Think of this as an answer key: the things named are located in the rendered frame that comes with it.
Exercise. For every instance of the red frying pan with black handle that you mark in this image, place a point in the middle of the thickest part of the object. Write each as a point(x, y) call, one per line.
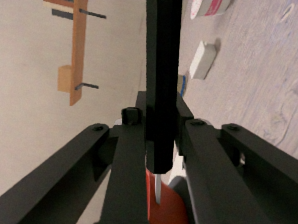
point(163, 33)

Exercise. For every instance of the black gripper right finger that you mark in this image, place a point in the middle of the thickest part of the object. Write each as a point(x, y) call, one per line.
point(219, 193)

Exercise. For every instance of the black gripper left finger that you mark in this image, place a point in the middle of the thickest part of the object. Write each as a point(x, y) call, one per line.
point(59, 189)

